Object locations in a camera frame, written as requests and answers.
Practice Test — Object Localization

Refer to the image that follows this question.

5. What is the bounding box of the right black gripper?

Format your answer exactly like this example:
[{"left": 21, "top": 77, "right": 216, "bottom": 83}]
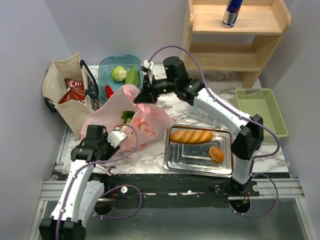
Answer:
[{"left": 134, "top": 73, "right": 178, "bottom": 105}]

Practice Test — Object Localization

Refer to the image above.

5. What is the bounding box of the green leafy herb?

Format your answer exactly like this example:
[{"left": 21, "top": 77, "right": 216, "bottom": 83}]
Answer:
[{"left": 120, "top": 110, "right": 135, "bottom": 124}]

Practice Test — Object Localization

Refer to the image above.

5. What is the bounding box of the pink plastic grocery bag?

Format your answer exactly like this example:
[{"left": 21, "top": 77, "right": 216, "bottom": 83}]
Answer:
[{"left": 80, "top": 84, "right": 171, "bottom": 151}]

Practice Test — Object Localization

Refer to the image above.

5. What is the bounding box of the beige canvas tote bag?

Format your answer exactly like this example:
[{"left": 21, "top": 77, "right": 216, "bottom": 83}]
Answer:
[{"left": 42, "top": 53, "right": 100, "bottom": 135}]

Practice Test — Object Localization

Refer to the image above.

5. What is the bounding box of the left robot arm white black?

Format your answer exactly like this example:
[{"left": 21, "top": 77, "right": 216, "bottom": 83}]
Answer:
[{"left": 39, "top": 125, "right": 127, "bottom": 240}]

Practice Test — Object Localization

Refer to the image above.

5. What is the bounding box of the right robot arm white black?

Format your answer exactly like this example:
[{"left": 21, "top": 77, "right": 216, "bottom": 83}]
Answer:
[{"left": 134, "top": 56, "right": 264, "bottom": 196}]

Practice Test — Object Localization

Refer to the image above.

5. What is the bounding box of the green leaf vegetable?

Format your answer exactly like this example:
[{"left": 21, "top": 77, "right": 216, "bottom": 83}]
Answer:
[{"left": 124, "top": 65, "right": 140, "bottom": 87}]

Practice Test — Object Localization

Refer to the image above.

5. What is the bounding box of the silver wrench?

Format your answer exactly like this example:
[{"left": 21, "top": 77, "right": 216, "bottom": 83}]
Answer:
[{"left": 95, "top": 164, "right": 116, "bottom": 176}]

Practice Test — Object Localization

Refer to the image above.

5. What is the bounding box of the green cabbage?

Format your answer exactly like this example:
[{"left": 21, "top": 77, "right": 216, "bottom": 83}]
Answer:
[{"left": 110, "top": 65, "right": 128, "bottom": 82}]

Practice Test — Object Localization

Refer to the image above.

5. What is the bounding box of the red pepper in container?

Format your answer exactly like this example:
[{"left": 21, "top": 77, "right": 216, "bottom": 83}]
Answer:
[{"left": 105, "top": 85, "right": 115, "bottom": 99}]

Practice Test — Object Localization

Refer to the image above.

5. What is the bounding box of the teal plastic container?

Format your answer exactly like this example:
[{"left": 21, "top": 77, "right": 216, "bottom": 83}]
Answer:
[{"left": 98, "top": 55, "right": 143, "bottom": 104}]

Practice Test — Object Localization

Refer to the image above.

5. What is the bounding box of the clear plastic screw box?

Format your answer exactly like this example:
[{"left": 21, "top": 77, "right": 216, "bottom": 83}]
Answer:
[{"left": 187, "top": 106, "right": 223, "bottom": 129}]

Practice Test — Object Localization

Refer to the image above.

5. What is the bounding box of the long baguette bread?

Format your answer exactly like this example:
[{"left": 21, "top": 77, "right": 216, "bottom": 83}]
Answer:
[{"left": 169, "top": 130, "right": 213, "bottom": 144}]

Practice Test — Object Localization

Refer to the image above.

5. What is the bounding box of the red chips bag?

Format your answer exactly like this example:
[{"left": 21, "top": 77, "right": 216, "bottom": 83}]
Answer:
[{"left": 58, "top": 78, "right": 85, "bottom": 104}]

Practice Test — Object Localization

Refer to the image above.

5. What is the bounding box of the silver metal tray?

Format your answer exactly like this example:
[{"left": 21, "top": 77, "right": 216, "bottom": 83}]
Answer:
[{"left": 163, "top": 124, "right": 236, "bottom": 178}]

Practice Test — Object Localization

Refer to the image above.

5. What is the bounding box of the wooden shelf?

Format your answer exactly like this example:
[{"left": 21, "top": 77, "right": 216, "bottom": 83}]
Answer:
[{"left": 182, "top": 0, "right": 292, "bottom": 88}]

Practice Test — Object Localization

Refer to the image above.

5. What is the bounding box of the round bread bun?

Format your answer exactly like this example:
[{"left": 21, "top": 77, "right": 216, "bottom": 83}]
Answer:
[{"left": 208, "top": 146, "right": 225, "bottom": 164}]

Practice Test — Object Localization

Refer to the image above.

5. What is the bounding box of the green plastic basket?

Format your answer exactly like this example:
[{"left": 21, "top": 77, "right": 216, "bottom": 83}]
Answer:
[{"left": 233, "top": 88, "right": 289, "bottom": 139}]

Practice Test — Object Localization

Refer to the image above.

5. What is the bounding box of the blue silver drink can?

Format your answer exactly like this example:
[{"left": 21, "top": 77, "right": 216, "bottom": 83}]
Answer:
[{"left": 222, "top": 0, "right": 243, "bottom": 28}]

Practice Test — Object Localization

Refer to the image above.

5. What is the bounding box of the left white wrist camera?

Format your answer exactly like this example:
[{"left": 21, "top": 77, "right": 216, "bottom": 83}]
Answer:
[{"left": 107, "top": 126, "right": 128, "bottom": 148}]

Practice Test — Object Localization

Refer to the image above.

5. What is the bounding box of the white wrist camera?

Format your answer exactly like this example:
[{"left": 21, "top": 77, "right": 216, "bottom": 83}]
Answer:
[
  {"left": 107, "top": 126, "right": 128, "bottom": 148},
  {"left": 140, "top": 60, "right": 154, "bottom": 84}
]

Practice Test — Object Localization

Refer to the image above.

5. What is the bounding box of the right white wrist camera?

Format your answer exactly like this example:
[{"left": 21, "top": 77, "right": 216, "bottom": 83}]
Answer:
[{"left": 140, "top": 60, "right": 154, "bottom": 84}]

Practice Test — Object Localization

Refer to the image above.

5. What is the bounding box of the black mounting base rail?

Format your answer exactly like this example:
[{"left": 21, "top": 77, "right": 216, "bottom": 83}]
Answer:
[{"left": 90, "top": 173, "right": 260, "bottom": 209}]

